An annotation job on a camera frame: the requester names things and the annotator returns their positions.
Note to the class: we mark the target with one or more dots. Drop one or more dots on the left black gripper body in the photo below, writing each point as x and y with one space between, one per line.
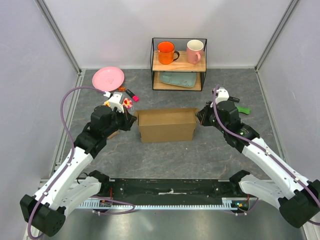
119 121

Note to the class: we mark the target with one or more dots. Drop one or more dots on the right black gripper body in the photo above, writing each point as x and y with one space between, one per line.
210 119

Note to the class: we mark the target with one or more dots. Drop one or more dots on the brown cardboard box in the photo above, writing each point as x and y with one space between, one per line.
166 124

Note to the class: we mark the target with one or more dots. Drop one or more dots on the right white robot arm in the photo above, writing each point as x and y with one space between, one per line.
294 195

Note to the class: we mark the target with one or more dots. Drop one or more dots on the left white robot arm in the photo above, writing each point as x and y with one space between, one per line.
49 207

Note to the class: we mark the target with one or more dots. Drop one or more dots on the pink petal flower plush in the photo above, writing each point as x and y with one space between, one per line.
127 103

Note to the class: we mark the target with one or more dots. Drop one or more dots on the orange black highlighter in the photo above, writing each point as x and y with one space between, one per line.
234 99

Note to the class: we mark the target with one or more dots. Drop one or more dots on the middle orange flower plush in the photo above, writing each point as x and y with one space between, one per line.
106 103

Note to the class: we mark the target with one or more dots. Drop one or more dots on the pink black highlighter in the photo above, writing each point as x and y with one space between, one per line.
132 95

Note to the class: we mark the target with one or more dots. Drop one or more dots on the small orange bow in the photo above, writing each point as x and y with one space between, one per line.
121 89

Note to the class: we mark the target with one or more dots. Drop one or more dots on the teal divided tray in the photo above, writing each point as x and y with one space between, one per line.
180 79

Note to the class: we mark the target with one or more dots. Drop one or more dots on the pink round plate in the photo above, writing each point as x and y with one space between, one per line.
108 79

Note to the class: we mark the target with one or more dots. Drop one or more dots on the pink ceramic mug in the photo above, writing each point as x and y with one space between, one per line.
194 51

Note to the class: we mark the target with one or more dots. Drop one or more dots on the orange enamel mug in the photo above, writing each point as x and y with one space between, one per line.
167 53

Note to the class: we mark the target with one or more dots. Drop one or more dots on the black wire wooden shelf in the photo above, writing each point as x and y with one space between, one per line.
181 65

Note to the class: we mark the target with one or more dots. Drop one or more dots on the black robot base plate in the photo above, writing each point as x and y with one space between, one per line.
128 187

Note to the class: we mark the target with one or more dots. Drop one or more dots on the slotted cable duct rail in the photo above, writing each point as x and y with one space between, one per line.
222 204

